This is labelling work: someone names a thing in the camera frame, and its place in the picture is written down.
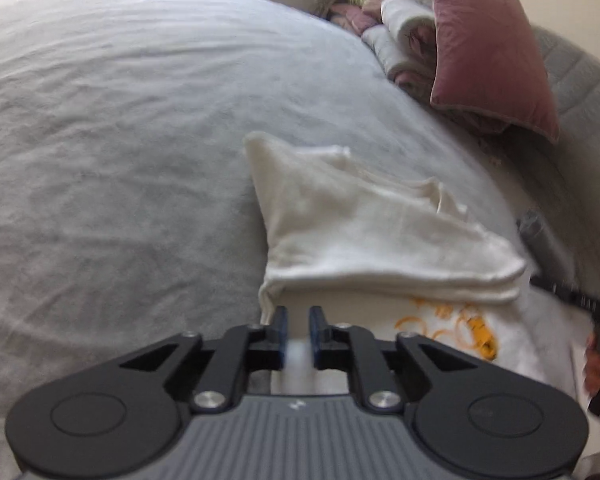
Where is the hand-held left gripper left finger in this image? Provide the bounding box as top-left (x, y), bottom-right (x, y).
top-left (117, 306), bottom-right (288, 413)

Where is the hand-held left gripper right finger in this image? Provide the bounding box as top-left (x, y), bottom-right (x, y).
top-left (307, 306), bottom-right (486, 413)

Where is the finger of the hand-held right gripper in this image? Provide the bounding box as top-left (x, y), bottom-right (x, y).
top-left (517, 212), bottom-right (578, 277)
top-left (530, 276), bottom-right (600, 317)

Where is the cream bear-print top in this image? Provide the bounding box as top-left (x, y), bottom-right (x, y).
top-left (244, 131), bottom-right (596, 401)

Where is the grey quilted headboard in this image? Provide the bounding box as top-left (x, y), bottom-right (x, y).
top-left (505, 25), bottom-right (600, 291)

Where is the pink pillow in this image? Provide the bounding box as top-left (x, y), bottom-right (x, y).
top-left (417, 0), bottom-right (561, 144)

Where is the folded grey pink quilt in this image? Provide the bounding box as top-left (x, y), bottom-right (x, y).
top-left (362, 0), bottom-right (511, 136)

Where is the floral fabric bundle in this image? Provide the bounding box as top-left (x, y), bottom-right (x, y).
top-left (329, 0), bottom-right (381, 32)

